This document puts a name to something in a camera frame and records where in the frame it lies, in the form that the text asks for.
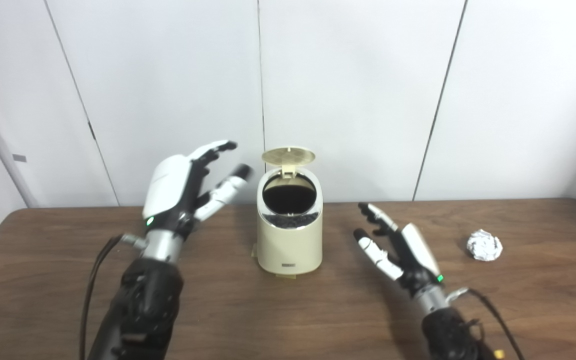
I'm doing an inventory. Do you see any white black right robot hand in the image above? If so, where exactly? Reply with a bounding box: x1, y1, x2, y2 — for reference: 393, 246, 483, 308
353, 202, 445, 297

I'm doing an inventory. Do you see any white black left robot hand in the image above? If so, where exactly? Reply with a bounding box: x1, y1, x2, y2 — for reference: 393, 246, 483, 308
142, 140, 254, 236

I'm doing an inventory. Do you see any white paper ball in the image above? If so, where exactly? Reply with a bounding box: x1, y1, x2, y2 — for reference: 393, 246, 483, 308
466, 229, 504, 262

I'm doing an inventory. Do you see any round cream bin lid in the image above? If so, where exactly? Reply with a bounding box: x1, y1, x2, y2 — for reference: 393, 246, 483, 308
261, 146, 316, 178

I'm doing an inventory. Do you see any cream-colored cylindrical bin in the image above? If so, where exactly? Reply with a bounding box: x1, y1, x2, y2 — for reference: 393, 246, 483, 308
256, 167, 324, 279

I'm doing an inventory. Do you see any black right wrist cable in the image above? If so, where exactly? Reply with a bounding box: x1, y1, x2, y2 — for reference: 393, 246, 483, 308
448, 287, 526, 360

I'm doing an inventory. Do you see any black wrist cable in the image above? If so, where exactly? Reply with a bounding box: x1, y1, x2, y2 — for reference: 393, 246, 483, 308
79, 234, 148, 360
448, 287, 526, 360

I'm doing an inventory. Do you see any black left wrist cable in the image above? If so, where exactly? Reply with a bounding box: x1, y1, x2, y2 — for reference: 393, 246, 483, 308
79, 234, 148, 360

